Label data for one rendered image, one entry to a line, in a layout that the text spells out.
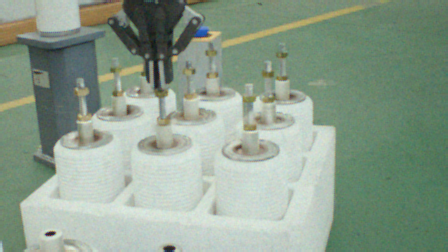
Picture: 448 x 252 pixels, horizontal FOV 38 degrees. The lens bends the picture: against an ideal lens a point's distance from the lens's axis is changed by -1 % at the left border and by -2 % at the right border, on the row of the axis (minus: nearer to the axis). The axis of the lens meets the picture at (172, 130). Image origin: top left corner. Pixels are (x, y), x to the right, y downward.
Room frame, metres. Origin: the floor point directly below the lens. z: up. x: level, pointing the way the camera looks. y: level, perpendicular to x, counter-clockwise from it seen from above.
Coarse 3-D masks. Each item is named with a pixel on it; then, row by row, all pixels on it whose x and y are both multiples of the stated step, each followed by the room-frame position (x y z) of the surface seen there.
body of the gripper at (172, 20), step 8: (128, 0) 0.84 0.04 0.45; (136, 0) 0.83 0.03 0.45; (144, 0) 0.83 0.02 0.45; (152, 0) 0.83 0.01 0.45; (160, 0) 0.82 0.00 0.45; (168, 0) 0.82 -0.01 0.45; (176, 0) 0.81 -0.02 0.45; (184, 0) 0.83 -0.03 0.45; (128, 8) 0.84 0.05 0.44; (136, 8) 0.83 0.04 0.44; (144, 8) 0.83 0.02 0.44; (152, 8) 0.83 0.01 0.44; (168, 8) 0.82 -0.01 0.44; (176, 8) 0.81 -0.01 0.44; (184, 8) 0.82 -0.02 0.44; (128, 16) 0.84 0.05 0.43; (152, 16) 0.83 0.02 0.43; (168, 16) 0.82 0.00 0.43; (176, 16) 0.82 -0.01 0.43; (136, 24) 0.83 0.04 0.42; (152, 24) 0.83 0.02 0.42; (168, 24) 0.82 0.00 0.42; (176, 24) 0.83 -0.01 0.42
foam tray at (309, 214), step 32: (320, 128) 1.05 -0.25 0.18; (320, 160) 0.91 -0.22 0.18; (128, 192) 0.85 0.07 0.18; (288, 192) 0.83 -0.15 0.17; (320, 192) 0.87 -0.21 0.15; (32, 224) 0.83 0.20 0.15; (64, 224) 0.81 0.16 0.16; (96, 224) 0.79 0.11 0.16; (128, 224) 0.77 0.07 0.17; (160, 224) 0.76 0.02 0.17; (192, 224) 0.74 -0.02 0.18; (224, 224) 0.73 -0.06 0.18; (256, 224) 0.73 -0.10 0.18; (288, 224) 0.72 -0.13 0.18; (320, 224) 0.88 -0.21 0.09
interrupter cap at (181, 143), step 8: (152, 136) 0.87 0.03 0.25; (176, 136) 0.86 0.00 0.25; (184, 136) 0.86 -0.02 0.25; (144, 144) 0.84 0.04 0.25; (152, 144) 0.84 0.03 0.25; (176, 144) 0.84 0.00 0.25; (184, 144) 0.83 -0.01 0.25; (192, 144) 0.83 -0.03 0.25; (144, 152) 0.81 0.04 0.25; (152, 152) 0.80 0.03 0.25; (160, 152) 0.80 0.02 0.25; (168, 152) 0.80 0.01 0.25; (176, 152) 0.80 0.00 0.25
